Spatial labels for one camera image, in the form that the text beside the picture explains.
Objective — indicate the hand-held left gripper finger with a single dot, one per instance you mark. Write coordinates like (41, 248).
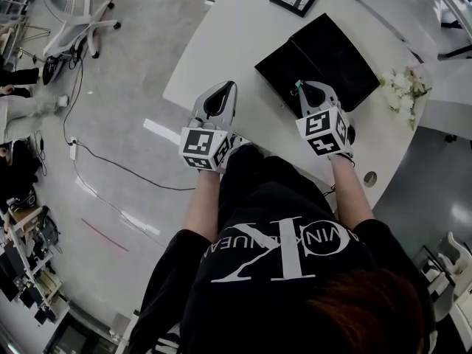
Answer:
(231, 113)
(199, 105)

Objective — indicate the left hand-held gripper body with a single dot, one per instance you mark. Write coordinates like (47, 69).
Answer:
(199, 144)

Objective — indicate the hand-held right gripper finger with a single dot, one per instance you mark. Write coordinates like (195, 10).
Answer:
(330, 94)
(303, 107)

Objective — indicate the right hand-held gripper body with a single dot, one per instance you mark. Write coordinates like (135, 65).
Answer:
(321, 127)

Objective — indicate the green binder clip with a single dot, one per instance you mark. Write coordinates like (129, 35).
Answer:
(298, 84)

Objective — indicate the black box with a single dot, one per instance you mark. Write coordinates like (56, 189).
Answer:
(332, 65)

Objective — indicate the person's right forearm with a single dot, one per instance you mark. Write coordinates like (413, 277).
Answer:
(350, 194)

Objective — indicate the person's left forearm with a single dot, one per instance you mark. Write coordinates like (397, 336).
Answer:
(203, 205)

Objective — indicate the white office chair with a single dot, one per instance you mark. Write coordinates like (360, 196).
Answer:
(81, 24)

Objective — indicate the person's left white shoe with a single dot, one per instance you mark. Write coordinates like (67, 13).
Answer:
(243, 142)

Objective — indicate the person's black trousers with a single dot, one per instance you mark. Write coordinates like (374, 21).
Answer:
(265, 172)

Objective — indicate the white flower bouquet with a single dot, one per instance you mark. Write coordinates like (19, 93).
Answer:
(402, 87)

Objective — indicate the white power strip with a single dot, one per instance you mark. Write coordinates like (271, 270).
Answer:
(73, 148)

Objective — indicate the red floor tape strip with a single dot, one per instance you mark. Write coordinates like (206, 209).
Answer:
(105, 234)

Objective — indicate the black wheeled device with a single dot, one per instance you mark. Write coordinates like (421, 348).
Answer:
(51, 70)

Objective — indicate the person's black printed shirt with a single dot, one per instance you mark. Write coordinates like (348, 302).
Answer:
(258, 301)

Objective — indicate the black backpack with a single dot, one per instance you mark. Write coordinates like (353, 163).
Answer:
(18, 168)

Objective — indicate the black cart with white equipment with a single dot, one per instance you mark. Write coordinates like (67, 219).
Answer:
(451, 256)

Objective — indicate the black white headset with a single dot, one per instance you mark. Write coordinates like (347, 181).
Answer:
(24, 202)

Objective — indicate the white cluttered equipment rack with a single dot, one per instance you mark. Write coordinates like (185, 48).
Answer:
(20, 247)

